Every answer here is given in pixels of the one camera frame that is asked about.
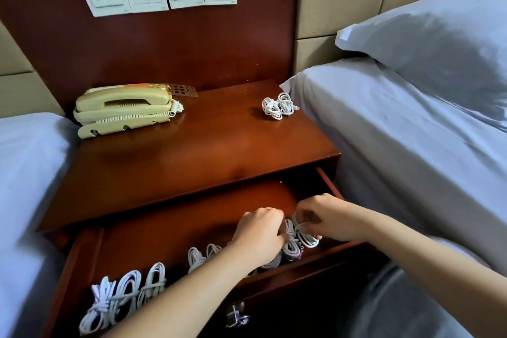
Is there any person's left forearm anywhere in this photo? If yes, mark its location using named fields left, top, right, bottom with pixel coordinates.
left=103, top=242, right=255, bottom=338

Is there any dark wooden drawer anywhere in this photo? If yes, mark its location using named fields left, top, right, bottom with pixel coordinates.
left=43, top=166, right=373, bottom=338

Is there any person's left hand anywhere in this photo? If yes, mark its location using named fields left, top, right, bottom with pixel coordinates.
left=230, top=207, right=288, bottom=267

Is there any dark wooden wall panel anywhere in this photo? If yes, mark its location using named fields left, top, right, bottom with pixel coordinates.
left=0, top=0, right=301, bottom=113

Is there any left bed white sheet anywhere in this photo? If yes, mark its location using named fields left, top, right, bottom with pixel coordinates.
left=0, top=112, right=80, bottom=338

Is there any person's right forearm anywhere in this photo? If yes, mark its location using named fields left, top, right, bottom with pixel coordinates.
left=360, top=211, right=507, bottom=338

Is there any white pillow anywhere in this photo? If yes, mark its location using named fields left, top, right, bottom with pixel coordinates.
left=335, top=0, right=507, bottom=125

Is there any wooden nightstand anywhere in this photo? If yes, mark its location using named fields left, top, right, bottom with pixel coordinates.
left=35, top=80, right=373, bottom=338

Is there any beige corded telephone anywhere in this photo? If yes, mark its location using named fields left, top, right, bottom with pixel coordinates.
left=73, top=83, right=199, bottom=140

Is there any person's grey clothing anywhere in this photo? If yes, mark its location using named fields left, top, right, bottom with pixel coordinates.
left=341, top=237, right=494, bottom=338

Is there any person's right hand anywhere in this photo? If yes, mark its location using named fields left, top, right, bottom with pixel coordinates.
left=295, top=193, right=373, bottom=243

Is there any metal ring drawer handle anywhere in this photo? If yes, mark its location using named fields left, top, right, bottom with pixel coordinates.
left=226, top=304, right=251, bottom=329

